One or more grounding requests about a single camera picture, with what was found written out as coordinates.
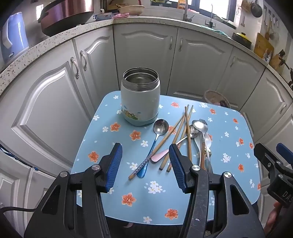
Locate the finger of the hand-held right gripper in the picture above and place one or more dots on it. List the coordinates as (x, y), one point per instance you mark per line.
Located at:
(265, 158)
(285, 152)

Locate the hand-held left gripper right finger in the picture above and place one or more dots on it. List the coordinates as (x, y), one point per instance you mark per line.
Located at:
(177, 167)

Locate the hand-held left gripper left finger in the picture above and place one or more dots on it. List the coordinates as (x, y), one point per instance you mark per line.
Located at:
(115, 164)

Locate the patterned wooden chopstick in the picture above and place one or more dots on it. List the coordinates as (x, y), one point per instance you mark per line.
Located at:
(146, 160)

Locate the plain steel spoon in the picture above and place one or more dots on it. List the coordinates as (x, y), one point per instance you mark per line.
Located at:
(199, 125)

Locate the person's right hand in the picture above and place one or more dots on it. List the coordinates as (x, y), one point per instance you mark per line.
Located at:
(272, 217)

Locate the woven floor basket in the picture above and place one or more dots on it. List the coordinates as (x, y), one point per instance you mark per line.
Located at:
(216, 98)

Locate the wooden knife block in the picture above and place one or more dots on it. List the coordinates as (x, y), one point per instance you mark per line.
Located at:
(275, 60)

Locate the wooden cutting board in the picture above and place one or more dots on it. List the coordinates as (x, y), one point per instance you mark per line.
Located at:
(263, 47)

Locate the black pot with yellow lid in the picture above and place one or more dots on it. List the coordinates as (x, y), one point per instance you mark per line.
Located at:
(241, 39)

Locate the hanging kitchen tools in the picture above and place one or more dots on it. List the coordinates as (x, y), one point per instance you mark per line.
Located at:
(271, 22)

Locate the teal cloth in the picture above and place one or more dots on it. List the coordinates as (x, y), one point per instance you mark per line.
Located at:
(215, 31)

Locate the speckled stone countertop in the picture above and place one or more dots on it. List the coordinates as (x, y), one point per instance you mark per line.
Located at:
(23, 57)

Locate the hanging black pan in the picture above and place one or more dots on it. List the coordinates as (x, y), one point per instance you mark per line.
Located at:
(256, 9)

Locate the small steel tap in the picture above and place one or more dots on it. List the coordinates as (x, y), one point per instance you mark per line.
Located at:
(210, 21)

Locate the pink cloth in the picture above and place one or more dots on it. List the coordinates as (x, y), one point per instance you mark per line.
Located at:
(121, 15)

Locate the steel kitchen faucet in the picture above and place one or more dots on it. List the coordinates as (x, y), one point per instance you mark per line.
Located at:
(186, 12)

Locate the beige bowl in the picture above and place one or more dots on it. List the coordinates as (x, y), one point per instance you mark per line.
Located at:
(131, 9)

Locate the kitchen window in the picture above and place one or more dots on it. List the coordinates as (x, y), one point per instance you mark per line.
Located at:
(212, 8)

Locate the yellow box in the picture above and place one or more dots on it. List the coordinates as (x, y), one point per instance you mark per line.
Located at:
(182, 4)

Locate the blue plastic kettle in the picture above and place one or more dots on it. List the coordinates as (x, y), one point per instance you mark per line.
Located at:
(16, 34)

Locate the wall utensil holder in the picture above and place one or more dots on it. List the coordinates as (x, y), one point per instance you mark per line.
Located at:
(246, 5)

